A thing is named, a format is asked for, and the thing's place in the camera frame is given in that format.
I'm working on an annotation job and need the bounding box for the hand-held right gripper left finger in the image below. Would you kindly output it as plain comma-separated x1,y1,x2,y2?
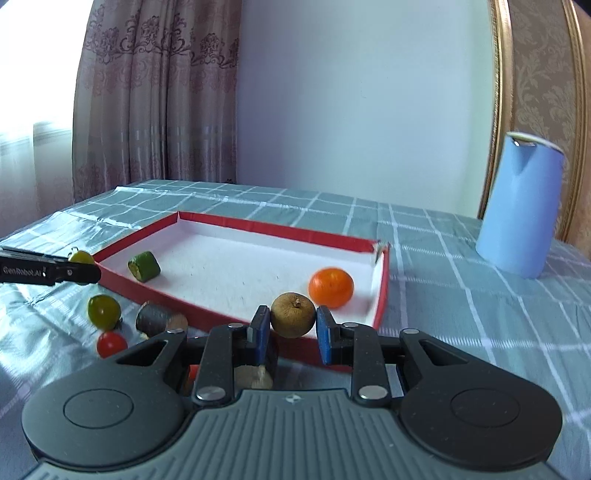
115,305,279,408

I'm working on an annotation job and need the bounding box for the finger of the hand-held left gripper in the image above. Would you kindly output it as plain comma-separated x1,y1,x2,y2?
46,261,102,287
0,247,71,263

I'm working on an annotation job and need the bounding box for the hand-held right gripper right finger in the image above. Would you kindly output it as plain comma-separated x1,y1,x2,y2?
315,306,467,401

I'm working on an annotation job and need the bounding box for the brown longan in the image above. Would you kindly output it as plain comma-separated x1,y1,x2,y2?
235,364,274,389
270,292,317,340

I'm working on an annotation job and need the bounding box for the red cardboard box tray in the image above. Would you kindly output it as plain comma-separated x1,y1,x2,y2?
92,211,392,374

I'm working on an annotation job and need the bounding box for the red cherry tomato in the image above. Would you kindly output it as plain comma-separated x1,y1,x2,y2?
96,331,129,358

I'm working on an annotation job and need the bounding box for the black cube block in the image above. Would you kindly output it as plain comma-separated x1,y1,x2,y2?
136,301,170,337

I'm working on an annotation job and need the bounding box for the orange tangerine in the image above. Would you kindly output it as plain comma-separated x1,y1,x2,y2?
308,267,355,309

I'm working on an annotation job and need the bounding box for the green cucumber piece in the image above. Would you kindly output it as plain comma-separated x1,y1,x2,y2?
128,251,161,282

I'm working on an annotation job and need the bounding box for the teal checked tablecloth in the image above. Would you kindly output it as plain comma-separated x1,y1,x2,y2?
0,179,591,480

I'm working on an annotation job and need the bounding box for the brown patterned curtain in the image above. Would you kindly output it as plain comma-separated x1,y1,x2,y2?
71,0,243,204

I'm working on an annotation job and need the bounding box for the light blue kettle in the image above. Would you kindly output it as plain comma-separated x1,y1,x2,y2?
475,131,568,280

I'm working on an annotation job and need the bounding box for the gold framed wallpaper panel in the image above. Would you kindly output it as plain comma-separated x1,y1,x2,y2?
488,0,591,241

